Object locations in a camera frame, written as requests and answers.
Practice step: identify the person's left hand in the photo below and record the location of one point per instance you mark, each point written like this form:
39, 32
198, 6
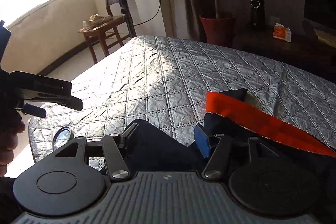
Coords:
10, 140

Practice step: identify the black speaker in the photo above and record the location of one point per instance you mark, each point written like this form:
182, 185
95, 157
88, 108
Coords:
256, 14

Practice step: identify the navy jacket orange lining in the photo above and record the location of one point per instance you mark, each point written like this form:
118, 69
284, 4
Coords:
236, 111

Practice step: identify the red plant pot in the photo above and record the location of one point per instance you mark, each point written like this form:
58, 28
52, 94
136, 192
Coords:
218, 28

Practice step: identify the beige sneaker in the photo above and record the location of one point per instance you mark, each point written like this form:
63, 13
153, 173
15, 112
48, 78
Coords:
93, 24
103, 18

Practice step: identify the dark wooden TV stand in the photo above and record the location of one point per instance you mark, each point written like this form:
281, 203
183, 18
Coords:
288, 56

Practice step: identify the orange tissue box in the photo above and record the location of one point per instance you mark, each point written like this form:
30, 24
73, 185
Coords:
282, 33

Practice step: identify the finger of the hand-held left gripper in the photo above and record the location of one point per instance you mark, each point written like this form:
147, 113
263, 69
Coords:
47, 85
35, 110

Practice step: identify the wooden chair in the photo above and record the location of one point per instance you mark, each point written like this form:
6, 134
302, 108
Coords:
115, 1

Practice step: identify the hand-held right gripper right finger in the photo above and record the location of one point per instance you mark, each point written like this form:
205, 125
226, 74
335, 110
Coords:
202, 141

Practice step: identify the silver quilted bed cover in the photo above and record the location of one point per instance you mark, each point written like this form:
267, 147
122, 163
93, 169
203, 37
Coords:
157, 77

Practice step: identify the white wall socket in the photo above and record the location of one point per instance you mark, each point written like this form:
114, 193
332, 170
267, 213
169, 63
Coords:
274, 20

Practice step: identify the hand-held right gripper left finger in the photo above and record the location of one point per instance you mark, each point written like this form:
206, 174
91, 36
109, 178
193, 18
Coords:
130, 134

